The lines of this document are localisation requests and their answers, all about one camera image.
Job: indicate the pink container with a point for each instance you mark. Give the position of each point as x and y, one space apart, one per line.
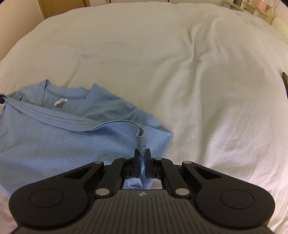
263 4

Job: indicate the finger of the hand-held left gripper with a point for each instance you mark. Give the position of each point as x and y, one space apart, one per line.
1 99

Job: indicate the blue t-shirt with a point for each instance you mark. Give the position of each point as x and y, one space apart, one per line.
67 139

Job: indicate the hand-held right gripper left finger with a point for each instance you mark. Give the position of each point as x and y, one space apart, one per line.
136 163

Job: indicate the dark brown furniture edge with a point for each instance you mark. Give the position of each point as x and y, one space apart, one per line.
285 81

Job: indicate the brown wooden door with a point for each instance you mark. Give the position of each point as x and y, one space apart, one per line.
63 6

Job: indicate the white dressing table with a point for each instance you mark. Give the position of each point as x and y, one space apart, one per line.
245 5

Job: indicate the white bed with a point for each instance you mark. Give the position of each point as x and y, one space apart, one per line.
180 78

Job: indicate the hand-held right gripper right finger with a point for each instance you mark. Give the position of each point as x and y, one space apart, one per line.
149 163

